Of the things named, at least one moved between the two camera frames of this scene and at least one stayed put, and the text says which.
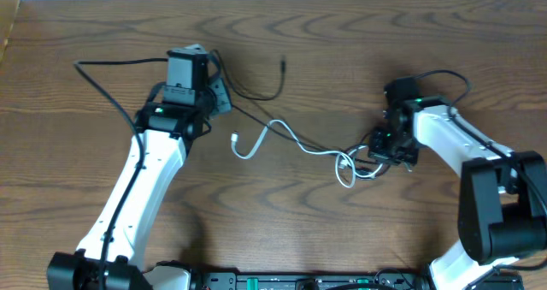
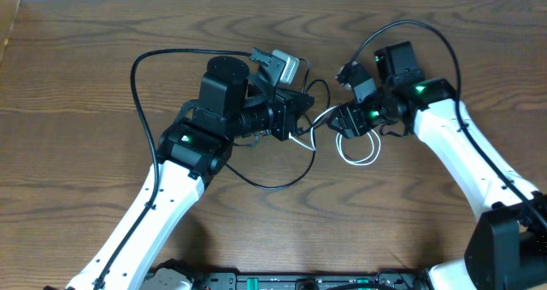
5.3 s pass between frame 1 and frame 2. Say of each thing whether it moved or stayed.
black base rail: stayed
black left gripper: moved
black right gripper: moved
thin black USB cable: moved
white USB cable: moved
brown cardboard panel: stayed
